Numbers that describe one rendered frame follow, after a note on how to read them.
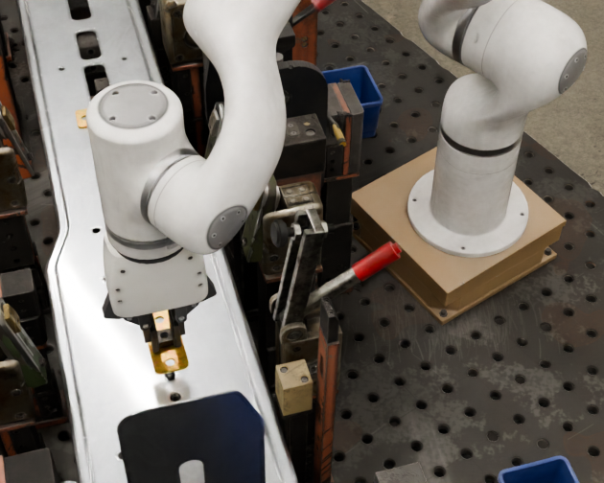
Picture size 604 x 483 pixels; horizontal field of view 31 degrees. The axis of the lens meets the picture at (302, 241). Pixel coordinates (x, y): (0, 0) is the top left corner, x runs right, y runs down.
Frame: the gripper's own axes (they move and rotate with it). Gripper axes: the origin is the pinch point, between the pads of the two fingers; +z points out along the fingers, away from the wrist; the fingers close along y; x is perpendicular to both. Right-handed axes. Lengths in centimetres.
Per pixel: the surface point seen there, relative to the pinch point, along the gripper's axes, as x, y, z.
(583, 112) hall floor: -129, -138, 109
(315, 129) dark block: -23.6, -24.2, -2.6
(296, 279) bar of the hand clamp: 1.7, -14.5, -5.6
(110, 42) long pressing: -63, -4, 9
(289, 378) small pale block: 8.1, -11.9, 2.7
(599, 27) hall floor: -164, -160, 109
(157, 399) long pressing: 2.6, 1.9, 9.2
